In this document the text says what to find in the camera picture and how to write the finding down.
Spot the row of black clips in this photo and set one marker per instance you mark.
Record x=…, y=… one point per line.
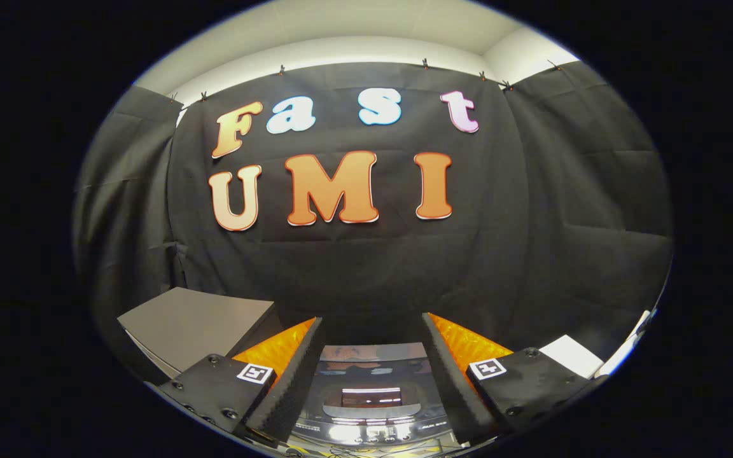
x=424, y=63

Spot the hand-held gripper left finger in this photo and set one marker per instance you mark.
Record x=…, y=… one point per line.
x=290, y=381

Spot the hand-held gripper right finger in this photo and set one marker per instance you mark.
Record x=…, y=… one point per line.
x=459, y=388

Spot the dark grey washing machine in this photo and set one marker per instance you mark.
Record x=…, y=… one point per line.
x=373, y=436

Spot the dark washing machine lid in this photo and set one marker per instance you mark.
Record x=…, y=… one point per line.
x=373, y=369

